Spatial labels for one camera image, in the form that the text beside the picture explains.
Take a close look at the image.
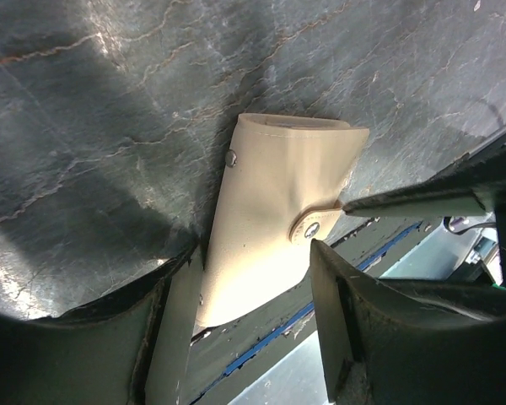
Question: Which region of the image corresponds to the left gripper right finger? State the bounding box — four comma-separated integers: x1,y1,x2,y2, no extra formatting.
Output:
310,240,506,404

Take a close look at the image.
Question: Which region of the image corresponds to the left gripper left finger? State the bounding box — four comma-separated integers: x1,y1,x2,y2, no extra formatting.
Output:
0,247,202,404

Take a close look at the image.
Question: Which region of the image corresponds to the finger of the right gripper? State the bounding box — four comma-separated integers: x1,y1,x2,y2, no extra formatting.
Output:
342,148,506,218

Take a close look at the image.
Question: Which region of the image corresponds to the beige leather card holder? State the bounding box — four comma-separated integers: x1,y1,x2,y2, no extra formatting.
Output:
196,113,369,327

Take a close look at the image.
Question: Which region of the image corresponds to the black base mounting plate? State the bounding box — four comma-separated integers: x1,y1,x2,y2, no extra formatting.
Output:
181,218,441,404

